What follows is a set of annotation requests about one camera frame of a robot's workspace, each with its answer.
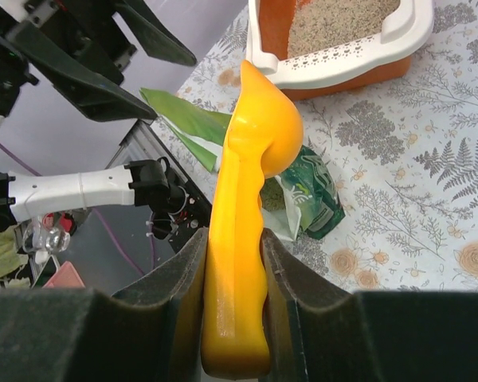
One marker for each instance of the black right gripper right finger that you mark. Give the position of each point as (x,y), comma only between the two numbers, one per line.
(319,332)

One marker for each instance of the green cat litter bag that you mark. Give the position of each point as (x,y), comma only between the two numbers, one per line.
(301,199)

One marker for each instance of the yellow plastic litter scoop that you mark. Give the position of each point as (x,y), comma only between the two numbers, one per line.
(263,138)

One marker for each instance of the yellow green cloth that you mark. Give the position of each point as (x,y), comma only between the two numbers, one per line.
(11,263)

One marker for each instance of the white and orange litter box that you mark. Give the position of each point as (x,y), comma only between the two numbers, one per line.
(379,57)

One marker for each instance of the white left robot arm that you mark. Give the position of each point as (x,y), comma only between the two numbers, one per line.
(24,197)

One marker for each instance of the beige cat litter pellets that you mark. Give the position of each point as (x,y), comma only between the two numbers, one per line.
(323,24)

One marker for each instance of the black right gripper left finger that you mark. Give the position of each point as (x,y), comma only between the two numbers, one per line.
(148,331)

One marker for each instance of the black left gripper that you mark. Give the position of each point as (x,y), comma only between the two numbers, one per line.
(88,52)

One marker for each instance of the pink box outside table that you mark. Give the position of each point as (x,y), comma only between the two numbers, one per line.
(65,277)

